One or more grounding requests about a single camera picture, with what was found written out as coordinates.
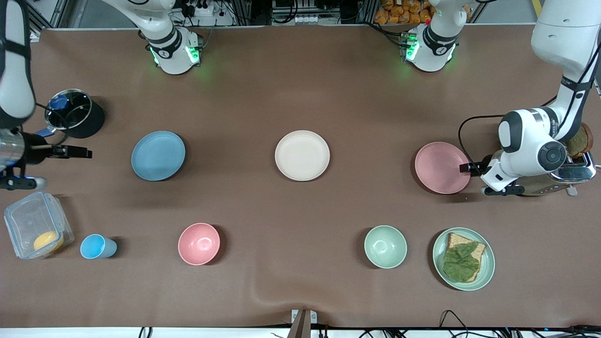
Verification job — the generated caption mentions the pink plate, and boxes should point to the pink plate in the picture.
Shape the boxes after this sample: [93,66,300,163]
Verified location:
[415,142,471,195]

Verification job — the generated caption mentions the blue plate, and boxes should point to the blue plate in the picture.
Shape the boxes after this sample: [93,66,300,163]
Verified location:
[131,131,186,182]

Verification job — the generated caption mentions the black utensil pot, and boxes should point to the black utensil pot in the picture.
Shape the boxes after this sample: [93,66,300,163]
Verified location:
[45,89,105,139]

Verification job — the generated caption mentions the clear plastic container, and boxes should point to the clear plastic container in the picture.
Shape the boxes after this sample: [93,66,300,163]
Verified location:
[4,190,75,260]

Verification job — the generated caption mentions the bread slice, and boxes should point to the bread slice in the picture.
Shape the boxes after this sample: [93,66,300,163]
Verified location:
[444,232,486,282]

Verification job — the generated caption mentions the orange round food piece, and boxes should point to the orange round food piece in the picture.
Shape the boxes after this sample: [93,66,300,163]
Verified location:
[33,230,64,253]

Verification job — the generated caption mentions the blue cup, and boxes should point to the blue cup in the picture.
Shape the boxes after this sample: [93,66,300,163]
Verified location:
[80,234,118,260]

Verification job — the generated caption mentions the green lettuce leaf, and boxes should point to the green lettuce leaf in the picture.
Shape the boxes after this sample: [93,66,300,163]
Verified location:
[443,242,480,283]

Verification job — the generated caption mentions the beige chrome toaster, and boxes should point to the beige chrome toaster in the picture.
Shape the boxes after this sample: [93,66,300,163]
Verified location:
[516,150,597,197]

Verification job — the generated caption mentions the brown toast slice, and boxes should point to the brown toast slice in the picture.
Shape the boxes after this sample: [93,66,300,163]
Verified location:
[566,123,593,159]

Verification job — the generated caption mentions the green plate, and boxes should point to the green plate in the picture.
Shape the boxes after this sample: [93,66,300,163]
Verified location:
[432,227,495,292]

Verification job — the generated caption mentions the green bowl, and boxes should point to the green bowl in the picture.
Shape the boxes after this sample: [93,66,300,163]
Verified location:
[364,225,408,269]

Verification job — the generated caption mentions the pink bowl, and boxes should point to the pink bowl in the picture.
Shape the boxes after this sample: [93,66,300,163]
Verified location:
[177,223,221,266]

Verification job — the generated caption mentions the beige plate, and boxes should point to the beige plate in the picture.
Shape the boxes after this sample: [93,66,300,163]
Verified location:
[275,130,331,182]

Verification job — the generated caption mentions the orange snack packets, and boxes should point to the orange snack packets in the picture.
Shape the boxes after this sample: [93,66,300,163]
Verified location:
[374,0,435,25]

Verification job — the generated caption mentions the white power strip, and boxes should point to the white power strip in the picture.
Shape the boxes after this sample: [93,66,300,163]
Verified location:
[181,0,219,17]

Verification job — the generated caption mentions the metal table clamp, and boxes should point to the metal table clamp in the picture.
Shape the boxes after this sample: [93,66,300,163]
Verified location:
[291,309,317,338]

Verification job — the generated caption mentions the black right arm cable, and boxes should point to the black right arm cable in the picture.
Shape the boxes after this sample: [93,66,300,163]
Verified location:
[45,101,67,147]

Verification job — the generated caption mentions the black looped floor cable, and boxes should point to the black looped floor cable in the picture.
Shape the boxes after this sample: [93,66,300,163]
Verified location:
[439,310,470,338]

